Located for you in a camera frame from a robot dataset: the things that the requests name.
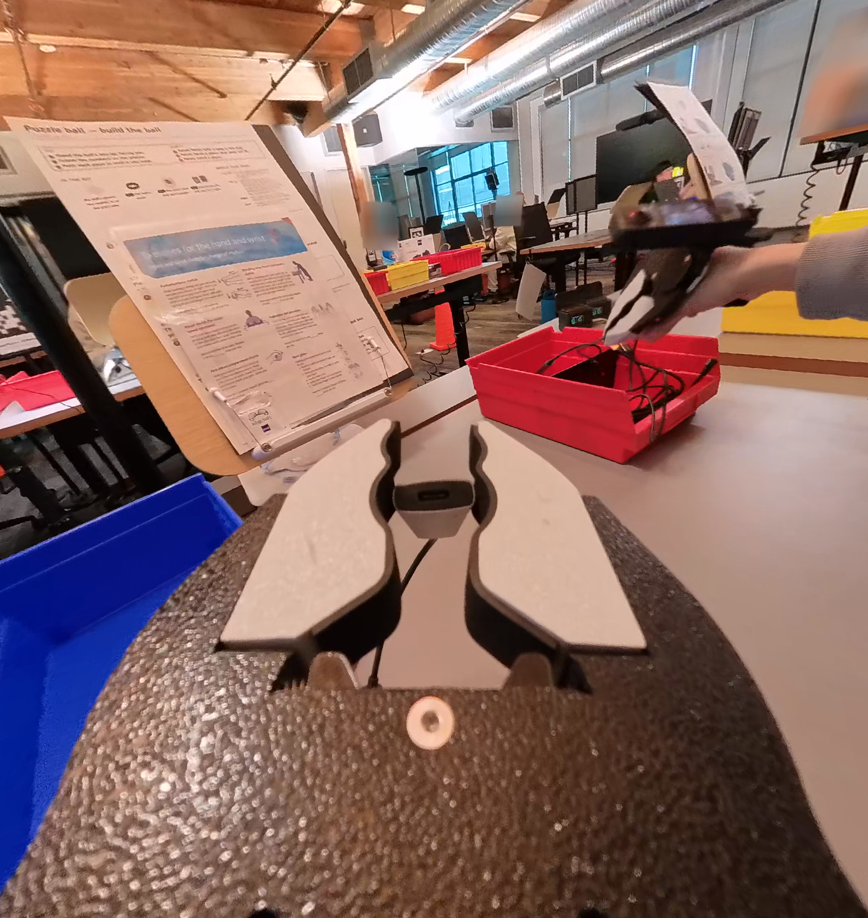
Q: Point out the small black monitor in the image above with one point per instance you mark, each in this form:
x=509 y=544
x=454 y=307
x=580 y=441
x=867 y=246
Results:
x=581 y=193

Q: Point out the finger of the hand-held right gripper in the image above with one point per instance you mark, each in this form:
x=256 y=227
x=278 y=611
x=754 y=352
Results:
x=624 y=315

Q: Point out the person's right hand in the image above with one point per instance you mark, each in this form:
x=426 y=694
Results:
x=742 y=276

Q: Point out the red plastic tray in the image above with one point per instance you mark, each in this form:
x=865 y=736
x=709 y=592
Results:
x=25 y=391

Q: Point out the black wall speaker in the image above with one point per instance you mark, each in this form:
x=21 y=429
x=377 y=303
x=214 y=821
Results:
x=367 y=130

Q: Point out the large black wall screen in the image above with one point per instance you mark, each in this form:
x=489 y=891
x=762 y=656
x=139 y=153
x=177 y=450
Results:
x=627 y=165

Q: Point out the black digital timer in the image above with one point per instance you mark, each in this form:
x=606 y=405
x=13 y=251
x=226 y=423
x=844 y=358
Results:
x=596 y=313
x=570 y=318

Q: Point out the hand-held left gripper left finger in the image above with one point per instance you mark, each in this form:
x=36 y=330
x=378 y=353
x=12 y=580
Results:
x=312 y=559

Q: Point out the black metal post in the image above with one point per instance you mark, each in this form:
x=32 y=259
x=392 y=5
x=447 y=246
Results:
x=46 y=323

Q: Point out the white instruction sheet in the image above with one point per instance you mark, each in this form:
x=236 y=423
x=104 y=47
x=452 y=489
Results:
x=154 y=165

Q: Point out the grey desk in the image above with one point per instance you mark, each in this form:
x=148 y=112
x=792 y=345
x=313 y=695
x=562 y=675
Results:
x=764 y=559

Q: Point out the orange traffic cone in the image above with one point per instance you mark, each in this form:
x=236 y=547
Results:
x=442 y=330

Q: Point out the blue banner leaflet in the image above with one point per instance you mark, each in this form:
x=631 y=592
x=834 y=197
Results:
x=261 y=323

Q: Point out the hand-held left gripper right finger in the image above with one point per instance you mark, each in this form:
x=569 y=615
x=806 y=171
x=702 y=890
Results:
x=556 y=566

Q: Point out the black frame standing desk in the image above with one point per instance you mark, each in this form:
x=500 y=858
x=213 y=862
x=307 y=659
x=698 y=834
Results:
x=846 y=134

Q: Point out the blue plastic bin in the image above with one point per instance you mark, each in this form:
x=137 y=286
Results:
x=82 y=609

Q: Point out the black white fiducial marker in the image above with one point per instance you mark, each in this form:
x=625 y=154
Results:
x=3 y=326

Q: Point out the silver USB hub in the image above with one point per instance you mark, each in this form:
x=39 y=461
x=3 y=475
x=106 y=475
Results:
x=434 y=495

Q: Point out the silver ventilation duct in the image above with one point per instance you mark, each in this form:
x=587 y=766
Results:
x=584 y=43
x=426 y=43

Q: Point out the blue storage container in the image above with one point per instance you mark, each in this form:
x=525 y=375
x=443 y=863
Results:
x=548 y=308

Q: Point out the instruction sheet on stand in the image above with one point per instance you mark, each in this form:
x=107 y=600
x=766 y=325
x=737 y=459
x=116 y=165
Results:
x=154 y=373

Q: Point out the white stand base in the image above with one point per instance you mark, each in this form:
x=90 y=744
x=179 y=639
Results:
x=269 y=491

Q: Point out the rounded wooden stand board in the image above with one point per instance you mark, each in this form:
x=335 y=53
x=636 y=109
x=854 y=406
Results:
x=86 y=301

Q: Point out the white hanging paper sheet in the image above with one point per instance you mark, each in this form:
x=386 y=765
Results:
x=530 y=294

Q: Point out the red plastic bin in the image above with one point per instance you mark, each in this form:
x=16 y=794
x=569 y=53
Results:
x=378 y=283
x=455 y=260
x=548 y=416

